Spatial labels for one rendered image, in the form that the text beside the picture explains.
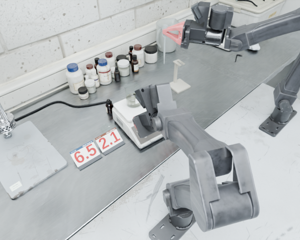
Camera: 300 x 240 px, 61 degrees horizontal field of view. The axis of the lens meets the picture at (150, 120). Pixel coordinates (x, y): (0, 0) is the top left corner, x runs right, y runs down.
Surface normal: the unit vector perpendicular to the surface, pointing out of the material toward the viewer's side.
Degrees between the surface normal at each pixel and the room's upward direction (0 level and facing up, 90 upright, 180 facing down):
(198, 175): 42
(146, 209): 0
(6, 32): 90
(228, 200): 14
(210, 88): 0
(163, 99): 48
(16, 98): 90
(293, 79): 87
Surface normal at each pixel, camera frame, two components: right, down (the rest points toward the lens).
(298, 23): -0.44, 0.65
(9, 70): 0.69, 0.50
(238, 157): 0.17, -0.10
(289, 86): -0.28, 0.48
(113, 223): 0.00, -0.72
